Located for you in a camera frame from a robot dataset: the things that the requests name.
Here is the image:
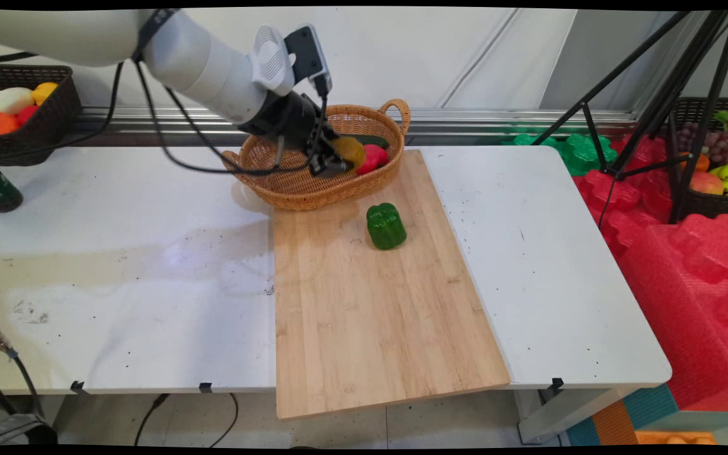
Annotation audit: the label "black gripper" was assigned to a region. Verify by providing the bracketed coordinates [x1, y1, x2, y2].
[240, 90, 353, 178]

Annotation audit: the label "yellow toy fruit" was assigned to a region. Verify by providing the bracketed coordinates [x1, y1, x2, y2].
[332, 137, 367, 170]

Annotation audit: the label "red toy pepper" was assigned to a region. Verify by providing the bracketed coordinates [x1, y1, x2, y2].
[355, 144, 390, 176]

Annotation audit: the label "green toy bell pepper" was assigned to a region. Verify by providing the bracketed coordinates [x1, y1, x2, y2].
[366, 202, 408, 251]

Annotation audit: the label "light wooden cutting board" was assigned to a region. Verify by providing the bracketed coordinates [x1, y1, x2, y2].
[272, 149, 512, 422]

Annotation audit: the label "dark woven basket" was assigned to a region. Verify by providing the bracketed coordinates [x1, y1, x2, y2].
[666, 97, 728, 222]
[0, 64, 83, 167]

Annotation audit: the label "yellow toy lemon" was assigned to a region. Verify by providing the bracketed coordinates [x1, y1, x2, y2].
[31, 82, 60, 107]

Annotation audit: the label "pale white toy vegetable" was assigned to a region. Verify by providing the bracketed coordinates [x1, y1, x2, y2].
[0, 87, 35, 116]

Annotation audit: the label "white table leg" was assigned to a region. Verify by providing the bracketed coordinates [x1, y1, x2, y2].
[514, 386, 638, 445]

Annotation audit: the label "small orange toy fruit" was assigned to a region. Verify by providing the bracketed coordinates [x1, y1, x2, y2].
[680, 152, 712, 173]

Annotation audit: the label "peach toy fruit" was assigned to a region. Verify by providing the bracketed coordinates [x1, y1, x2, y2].
[689, 171, 725, 196]

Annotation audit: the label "purple toy grapes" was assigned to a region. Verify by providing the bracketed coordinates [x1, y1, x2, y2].
[680, 123, 728, 167]

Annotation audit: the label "large red foam mat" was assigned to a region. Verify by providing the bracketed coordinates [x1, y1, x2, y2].
[616, 213, 728, 413]

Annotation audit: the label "teal and orange foam mat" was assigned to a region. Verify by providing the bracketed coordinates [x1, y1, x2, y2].
[565, 384, 681, 447]

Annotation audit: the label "orange plastic tray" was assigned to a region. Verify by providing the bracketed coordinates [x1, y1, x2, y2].
[634, 430, 718, 446]

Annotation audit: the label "woven wicker basket with handles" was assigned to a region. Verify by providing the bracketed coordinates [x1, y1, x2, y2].
[221, 98, 411, 212]

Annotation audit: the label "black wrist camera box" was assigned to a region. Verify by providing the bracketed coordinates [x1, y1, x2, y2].
[284, 24, 334, 97]

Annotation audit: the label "black camera cable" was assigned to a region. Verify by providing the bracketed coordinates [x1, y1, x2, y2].
[130, 60, 333, 177]

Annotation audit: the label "aluminium wall rail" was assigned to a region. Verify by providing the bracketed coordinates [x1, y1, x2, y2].
[78, 106, 640, 147]

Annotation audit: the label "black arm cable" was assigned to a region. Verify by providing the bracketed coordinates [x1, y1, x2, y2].
[0, 60, 126, 162]

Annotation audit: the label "black floor cable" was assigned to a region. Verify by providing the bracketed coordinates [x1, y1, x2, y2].
[209, 392, 240, 449]
[133, 392, 171, 447]

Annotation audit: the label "black camera tripod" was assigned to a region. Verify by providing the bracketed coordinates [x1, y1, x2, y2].
[531, 9, 728, 226]

